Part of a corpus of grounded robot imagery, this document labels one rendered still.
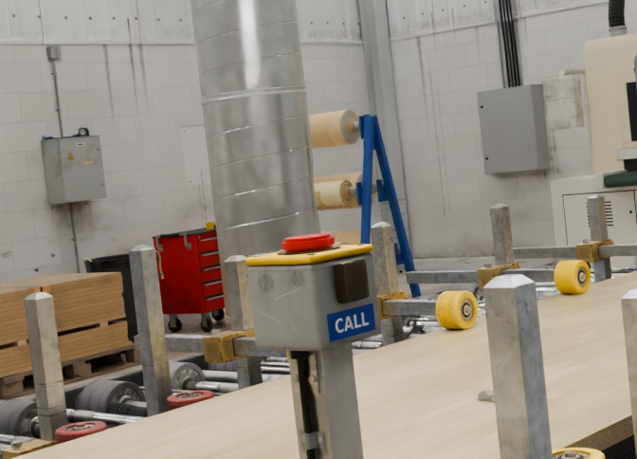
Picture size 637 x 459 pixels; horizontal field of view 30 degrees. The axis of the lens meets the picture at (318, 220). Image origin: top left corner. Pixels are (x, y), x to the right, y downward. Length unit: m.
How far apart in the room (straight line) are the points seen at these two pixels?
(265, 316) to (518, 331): 0.29
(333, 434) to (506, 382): 0.26
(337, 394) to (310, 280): 0.10
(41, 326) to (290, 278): 1.20
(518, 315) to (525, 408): 0.08
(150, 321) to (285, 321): 1.31
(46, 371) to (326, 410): 1.20
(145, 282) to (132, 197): 7.89
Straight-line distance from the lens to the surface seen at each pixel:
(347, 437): 0.91
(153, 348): 2.18
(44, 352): 2.04
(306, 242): 0.88
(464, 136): 12.02
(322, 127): 8.54
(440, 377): 2.02
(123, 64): 10.14
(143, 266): 2.16
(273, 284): 0.88
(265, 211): 5.23
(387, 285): 2.65
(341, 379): 0.90
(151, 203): 10.17
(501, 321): 1.10
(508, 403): 1.11
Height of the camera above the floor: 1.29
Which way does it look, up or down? 3 degrees down
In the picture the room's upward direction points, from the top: 6 degrees counter-clockwise
